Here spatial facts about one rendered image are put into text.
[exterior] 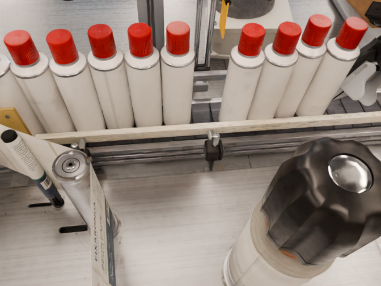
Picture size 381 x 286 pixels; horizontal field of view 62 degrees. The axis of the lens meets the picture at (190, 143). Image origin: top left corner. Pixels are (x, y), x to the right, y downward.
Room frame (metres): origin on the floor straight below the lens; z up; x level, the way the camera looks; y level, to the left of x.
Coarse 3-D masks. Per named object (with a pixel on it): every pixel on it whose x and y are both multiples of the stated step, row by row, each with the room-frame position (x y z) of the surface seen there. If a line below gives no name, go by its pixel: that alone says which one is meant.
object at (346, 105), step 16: (192, 112) 0.39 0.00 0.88; (208, 112) 0.39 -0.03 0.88; (336, 112) 0.42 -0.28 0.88; (352, 112) 0.42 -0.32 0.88; (304, 128) 0.37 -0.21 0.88; (320, 128) 0.38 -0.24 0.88; (336, 128) 0.38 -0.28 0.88; (64, 144) 0.30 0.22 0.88; (96, 144) 0.30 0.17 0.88; (112, 144) 0.30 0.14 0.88; (128, 144) 0.31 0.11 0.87
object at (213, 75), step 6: (198, 72) 0.42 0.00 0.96; (204, 72) 0.42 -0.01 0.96; (210, 72) 0.42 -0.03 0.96; (216, 72) 0.42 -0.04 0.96; (222, 72) 0.42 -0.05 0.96; (198, 78) 0.41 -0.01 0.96; (204, 78) 0.41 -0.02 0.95; (210, 78) 0.41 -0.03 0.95; (216, 78) 0.41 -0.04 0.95; (222, 78) 0.42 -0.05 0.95
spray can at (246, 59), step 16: (256, 32) 0.37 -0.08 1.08; (240, 48) 0.37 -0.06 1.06; (256, 48) 0.36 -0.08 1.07; (240, 64) 0.36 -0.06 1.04; (256, 64) 0.36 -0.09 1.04; (240, 80) 0.35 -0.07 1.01; (256, 80) 0.36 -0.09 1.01; (224, 96) 0.37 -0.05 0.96; (240, 96) 0.35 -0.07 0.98; (224, 112) 0.36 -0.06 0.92; (240, 112) 0.35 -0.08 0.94
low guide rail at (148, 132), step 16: (368, 112) 0.40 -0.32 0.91; (128, 128) 0.32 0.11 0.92; (144, 128) 0.32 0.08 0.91; (160, 128) 0.32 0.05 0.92; (176, 128) 0.32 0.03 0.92; (192, 128) 0.33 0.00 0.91; (208, 128) 0.33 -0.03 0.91; (224, 128) 0.34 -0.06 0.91; (240, 128) 0.34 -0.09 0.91; (256, 128) 0.35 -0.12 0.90; (272, 128) 0.35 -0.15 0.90; (288, 128) 0.36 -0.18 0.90
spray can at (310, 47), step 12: (312, 24) 0.40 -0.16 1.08; (324, 24) 0.40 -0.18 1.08; (300, 36) 0.42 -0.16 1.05; (312, 36) 0.40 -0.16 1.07; (324, 36) 0.40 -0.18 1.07; (300, 48) 0.40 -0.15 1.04; (312, 48) 0.40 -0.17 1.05; (324, 48) 0.40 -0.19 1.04; (300, 60) 0.39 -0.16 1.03; (312, 60) 0.39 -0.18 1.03; (300, 72) 0.39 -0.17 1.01; (312, 72) 0.39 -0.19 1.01; (288, 84) 0.39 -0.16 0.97; (300, 84) 0.39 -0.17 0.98; (288, 96) 0.39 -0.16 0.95; (300, 96) 0.39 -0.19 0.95; (288, 108) 0.39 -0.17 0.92
